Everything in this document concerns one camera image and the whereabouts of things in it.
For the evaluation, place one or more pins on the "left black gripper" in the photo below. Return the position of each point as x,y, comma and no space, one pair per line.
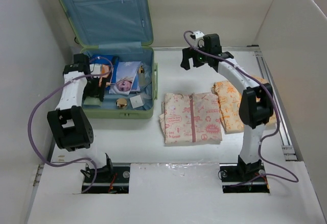
98,91

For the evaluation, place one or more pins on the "blue princess cloth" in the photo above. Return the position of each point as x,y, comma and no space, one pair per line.
125,78

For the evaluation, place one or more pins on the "green suitcase blue lining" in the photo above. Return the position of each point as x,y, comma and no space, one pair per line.
117,28

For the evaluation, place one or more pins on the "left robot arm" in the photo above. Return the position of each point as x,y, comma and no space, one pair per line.
86,77

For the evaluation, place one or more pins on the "orange cartoon zip hoodie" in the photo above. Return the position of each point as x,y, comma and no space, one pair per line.
229,100

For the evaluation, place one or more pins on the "pink cartoon zip hoodie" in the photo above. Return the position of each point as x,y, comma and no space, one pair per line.
190,118

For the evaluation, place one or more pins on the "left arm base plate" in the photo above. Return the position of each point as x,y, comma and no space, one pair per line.
115,181

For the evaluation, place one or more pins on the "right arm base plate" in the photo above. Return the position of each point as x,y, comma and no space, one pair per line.
233,182

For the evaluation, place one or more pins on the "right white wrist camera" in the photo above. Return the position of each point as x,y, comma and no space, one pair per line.
197,35

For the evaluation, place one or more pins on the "light green box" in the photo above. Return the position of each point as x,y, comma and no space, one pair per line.
92,101

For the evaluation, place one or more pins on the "small white box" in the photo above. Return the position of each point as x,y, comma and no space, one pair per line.
136,101

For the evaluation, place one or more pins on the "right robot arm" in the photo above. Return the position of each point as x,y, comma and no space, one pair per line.
256,106

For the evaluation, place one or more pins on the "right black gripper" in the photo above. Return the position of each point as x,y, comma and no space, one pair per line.
188,53

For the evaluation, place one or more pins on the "blue orange cloth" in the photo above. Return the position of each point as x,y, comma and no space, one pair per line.
103,64

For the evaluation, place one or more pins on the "small clear perfume bottle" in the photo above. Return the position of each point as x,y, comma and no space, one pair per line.
141,76

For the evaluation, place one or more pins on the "round gold lid jar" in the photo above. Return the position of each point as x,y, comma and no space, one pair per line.
121,103

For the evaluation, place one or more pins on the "aluminium rail right side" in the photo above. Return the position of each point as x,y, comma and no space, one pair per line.
283,132

